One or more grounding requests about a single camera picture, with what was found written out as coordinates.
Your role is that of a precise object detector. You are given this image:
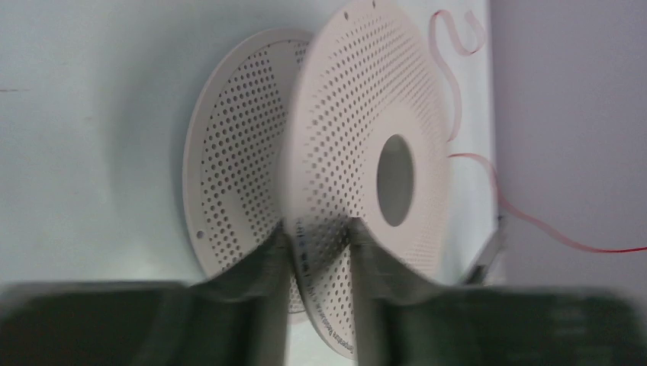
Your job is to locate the aluminium frame rail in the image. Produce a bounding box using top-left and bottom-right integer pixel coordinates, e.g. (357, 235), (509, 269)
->
(460, 215), (507, 286)

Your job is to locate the white perforated cable spool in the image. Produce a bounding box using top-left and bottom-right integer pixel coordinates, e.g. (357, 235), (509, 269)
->
(182, 1), (449, 360)

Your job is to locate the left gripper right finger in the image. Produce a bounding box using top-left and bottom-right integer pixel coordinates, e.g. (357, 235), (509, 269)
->
(349, 219), (646, 365)

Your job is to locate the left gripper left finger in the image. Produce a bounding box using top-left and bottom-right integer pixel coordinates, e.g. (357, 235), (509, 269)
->
(1, 227), (291, 365)

